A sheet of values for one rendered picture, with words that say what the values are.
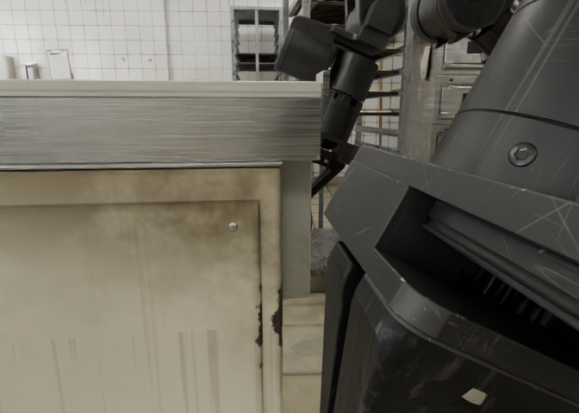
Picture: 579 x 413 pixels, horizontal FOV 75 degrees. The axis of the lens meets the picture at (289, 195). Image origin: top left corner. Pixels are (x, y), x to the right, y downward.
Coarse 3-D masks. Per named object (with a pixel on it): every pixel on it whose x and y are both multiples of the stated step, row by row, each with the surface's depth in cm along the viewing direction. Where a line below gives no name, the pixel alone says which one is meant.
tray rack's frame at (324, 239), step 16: (288, 0) 208; (288, 16) 210; (288, 80) 217; (320, 192) 237; (320, 208) 239; (320, 224) 241; (320, 240) 219; (336, 240) 219; (320, 256) 195; (320, 272) 179
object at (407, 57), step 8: (408, 8) 159; (408, 16) 160; (408, 24) 160; (408, 32) 161; (408, 40) 162; (408, 48) 163; (408, 56) 163; (408, 64) 164; (408, 72) 165; (408, 80) 166; (408, 88) 166; (408, 96) 167; (400, 104) 170; (400, 120) 170; (400, 128) 170; (400, 144) 171; (400, 152) 172
